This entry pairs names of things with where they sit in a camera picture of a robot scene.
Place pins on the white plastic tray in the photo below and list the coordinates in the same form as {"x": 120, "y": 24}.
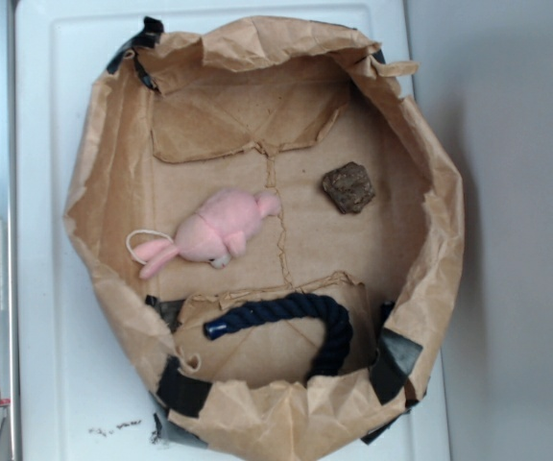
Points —
{"x": 80, "y": 398}

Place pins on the brown paper bag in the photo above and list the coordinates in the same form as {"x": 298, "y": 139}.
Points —
{"x": 326, "y": 330}

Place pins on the pink plush bunny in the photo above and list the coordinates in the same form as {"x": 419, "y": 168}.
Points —
{"x": 216, "y": 233}

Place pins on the brown rock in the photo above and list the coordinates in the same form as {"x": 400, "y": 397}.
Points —
{"x": 349, "y": 187}

